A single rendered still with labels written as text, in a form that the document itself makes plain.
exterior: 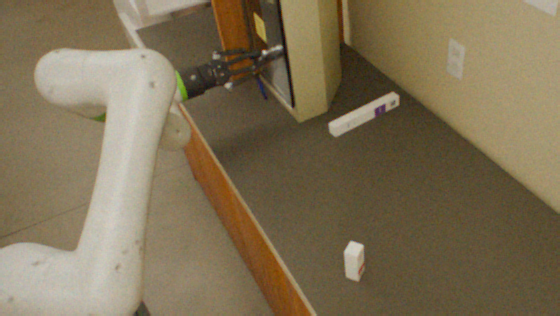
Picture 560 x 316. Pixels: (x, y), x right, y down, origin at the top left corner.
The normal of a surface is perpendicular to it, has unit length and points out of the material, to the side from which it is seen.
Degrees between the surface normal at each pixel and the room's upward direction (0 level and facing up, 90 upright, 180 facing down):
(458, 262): 1
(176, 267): 0
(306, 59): 90
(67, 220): 0
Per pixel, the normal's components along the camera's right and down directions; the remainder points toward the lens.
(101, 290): 0.37, -0.18
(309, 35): 0.51, 0.58
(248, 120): -0.05, -0.72
